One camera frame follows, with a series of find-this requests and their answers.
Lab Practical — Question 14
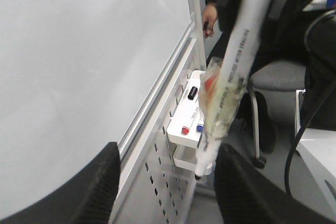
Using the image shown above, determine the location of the person's hand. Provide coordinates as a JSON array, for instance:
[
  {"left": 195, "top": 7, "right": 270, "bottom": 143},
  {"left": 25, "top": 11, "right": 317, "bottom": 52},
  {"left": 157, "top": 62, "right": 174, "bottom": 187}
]
[{"left": 202, "top": 2, "right": 217, "bottom": 38}]

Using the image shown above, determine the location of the blue capped marker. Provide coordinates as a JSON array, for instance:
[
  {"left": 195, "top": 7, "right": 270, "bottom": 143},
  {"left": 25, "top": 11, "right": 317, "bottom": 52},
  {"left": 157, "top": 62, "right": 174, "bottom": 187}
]
[{"left": 196, "top": 115, "right": 204, "bottom": 133}]

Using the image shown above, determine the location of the red capped marker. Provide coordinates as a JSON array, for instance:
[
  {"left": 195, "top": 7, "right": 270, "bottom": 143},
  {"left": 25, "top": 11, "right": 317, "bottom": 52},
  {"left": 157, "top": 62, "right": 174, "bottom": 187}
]
[{"left": 181, "top": 98, "right": 199, "bottom": 135}]

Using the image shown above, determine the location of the grey office chair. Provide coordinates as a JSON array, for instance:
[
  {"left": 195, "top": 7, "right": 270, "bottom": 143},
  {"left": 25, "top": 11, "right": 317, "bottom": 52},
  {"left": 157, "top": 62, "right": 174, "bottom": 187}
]
[{"left": 247, "top": 60, "right": 306, "bottom": 169}]

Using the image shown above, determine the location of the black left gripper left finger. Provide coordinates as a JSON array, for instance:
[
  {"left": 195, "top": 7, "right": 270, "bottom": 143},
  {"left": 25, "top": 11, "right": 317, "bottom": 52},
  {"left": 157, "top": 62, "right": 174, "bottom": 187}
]
[{"left": 1, "top": 142, "right": 121, "bottom": 223}]

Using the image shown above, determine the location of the white marker tray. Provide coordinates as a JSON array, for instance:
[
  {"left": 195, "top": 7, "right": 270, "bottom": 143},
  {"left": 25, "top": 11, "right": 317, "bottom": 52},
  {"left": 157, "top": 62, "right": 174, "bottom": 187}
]
[{"left": 167, "top": 70, "right": 204, "bottom": 172}]

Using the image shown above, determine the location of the red magnet taped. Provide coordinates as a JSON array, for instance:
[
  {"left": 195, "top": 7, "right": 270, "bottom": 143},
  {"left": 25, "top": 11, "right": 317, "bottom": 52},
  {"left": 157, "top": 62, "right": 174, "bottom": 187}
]
[{"left": 198, "top": 57, "right": 245, "bottom": 140}]

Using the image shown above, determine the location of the black marker cap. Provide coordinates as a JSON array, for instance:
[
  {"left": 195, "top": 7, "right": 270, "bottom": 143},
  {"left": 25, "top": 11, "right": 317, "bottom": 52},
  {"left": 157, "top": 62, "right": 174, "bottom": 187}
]
[{"left": 187, "top": 86, "right": 198, "bottom": 100}]

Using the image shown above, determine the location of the seated person in black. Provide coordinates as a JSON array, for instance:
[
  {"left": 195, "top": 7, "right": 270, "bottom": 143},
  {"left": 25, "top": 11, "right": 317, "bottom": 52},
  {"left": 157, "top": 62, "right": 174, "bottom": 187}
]
[{"left": 203, "top": 0, "right": 336, "bottom": 154}]

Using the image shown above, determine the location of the white black whiteboard marker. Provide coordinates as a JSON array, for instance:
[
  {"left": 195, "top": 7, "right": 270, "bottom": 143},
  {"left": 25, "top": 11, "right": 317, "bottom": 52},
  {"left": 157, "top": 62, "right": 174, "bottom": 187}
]
[{"left": 194, "top": 0, "right": 271, "bottom": 180}]

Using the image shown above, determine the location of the black cable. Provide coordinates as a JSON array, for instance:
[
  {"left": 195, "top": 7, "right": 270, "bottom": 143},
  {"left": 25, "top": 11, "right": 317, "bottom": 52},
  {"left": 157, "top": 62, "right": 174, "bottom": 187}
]
[{"left": 285, "top": 8, "right": 336, "bottom": 196}]

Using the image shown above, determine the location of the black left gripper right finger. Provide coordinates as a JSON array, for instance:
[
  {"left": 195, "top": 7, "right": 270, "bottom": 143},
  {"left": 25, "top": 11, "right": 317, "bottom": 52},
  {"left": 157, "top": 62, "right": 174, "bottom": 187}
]
[{"left": 214, "top": 144, "right": 333, "bottom": 223}]

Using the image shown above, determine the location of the white whiteboard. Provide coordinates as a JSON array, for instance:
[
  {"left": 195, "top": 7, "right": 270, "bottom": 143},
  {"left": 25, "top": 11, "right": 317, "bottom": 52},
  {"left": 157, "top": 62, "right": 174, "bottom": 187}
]
[{"left": 1, "top": 0, "right": 191, "bottom": 219}]

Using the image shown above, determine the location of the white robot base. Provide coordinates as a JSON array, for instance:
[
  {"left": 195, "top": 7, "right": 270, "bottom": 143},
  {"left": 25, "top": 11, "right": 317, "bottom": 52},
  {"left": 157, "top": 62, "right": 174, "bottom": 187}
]
[{"left": 297, "top": 129, "right": 335, "bottom": 211}]

